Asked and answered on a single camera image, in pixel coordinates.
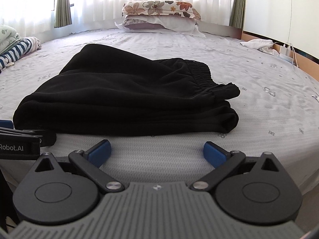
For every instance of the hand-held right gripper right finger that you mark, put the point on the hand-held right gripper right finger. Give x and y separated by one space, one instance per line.
214 153

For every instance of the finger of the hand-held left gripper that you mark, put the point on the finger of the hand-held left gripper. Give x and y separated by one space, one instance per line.
48 139
5 124

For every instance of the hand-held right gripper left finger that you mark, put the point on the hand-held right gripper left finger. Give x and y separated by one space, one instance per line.
99 151

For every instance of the black pants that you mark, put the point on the black pants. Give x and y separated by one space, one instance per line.
112 92

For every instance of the bed with white patterned sheet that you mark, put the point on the bed with white patterned sheet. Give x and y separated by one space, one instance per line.
261 109

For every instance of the blue white striped cloth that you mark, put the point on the blue white striped cloth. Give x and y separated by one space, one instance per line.
17 51

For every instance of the folded pale green quilt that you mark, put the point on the folded pale green quilt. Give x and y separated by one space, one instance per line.
7 37

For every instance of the white crumpled cloth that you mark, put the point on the white crumpled cloth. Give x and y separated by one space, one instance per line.
256 44

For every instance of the white power adapter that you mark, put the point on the white power adapter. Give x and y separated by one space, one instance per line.
285 49

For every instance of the wooden headboard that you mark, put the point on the wooden headboard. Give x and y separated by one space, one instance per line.
306 62

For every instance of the green curtain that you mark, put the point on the green curtain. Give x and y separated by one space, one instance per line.
238 5
63 5

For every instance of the mauve pillow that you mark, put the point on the mauve pillow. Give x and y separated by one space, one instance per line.
142 25

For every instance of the white pillow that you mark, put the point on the white pillow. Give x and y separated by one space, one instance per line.
174 23

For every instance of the floral pillow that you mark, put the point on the floral pillow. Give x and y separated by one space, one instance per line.
159 7

